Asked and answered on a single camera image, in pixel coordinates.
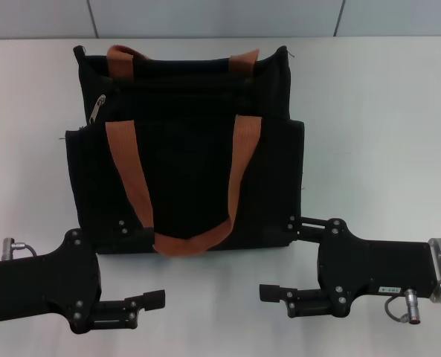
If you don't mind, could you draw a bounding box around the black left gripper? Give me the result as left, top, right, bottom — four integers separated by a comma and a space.
0, 218, 167, 335

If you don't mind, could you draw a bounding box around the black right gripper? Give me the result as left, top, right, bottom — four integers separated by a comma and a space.
259, 215, 441, 319

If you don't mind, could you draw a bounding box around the black bag with orange handles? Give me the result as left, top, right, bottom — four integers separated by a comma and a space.
58, 44, 306, 258

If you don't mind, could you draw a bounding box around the silver zipper pull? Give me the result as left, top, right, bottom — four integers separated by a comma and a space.
88, 94, 107, 124

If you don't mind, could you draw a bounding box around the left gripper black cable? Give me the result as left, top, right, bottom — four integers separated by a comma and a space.
1, 237, 39, 258

